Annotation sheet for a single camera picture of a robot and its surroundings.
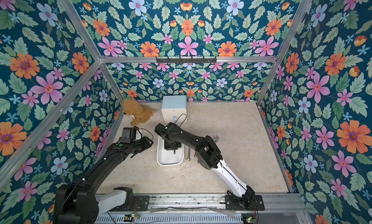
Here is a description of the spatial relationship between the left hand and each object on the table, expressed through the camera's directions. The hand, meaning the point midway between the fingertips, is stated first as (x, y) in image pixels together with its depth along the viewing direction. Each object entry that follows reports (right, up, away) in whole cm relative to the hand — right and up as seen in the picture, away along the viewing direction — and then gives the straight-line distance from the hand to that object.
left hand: (153, 141), depth 86 cm
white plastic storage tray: (+8, -11, +4) cm, 14 cm away
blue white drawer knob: (+11, +14, +13) cm, 22 cm away
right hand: (+11, -6, +8) cm, 14 cm away
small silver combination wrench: (+21, -11, +5) cm, 25 cm away
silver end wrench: (+25, -10, +5) cm, 28 cm away
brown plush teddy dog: (-13, +17, +13) cm, 25 cm away
